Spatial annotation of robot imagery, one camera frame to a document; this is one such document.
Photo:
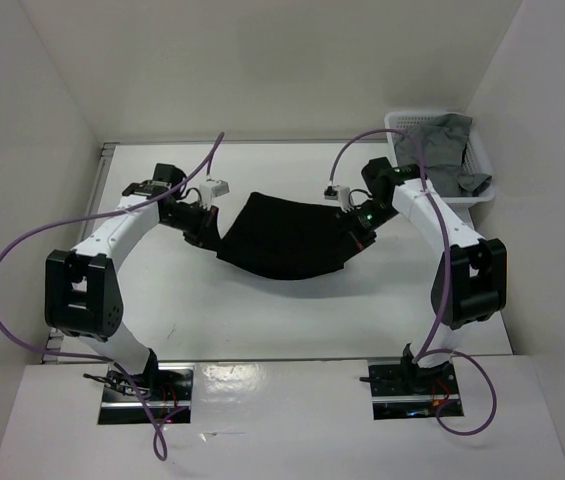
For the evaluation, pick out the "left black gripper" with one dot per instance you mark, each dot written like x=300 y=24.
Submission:
x=206 y=234

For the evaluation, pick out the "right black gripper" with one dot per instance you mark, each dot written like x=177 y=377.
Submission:
x=351 y=238

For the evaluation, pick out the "black skirt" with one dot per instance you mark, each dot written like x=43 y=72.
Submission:
x=280 y=239

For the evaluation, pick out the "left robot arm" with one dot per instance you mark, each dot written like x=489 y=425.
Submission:
x=82 y=293

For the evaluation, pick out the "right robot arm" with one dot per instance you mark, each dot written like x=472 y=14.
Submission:
x=470 y=284

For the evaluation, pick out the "white plastic basket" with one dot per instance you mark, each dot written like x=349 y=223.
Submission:
x=477 y=159

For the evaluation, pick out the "grey skirt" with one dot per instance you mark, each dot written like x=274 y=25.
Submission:
x=444 y=140

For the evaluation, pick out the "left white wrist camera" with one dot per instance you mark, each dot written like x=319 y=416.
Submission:
x=211 y=189

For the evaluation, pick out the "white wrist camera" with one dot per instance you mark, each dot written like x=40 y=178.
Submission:
x=211 y=189
x=340 y=194

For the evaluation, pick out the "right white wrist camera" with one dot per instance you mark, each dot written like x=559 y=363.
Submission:
x=340 y=194

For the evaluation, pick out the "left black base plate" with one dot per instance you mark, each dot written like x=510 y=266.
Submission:
x=169 y=401

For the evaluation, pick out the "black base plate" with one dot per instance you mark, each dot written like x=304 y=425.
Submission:
x=402 y=390
x=169 y=401

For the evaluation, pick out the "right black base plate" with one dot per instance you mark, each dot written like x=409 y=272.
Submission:
x=402 y=390

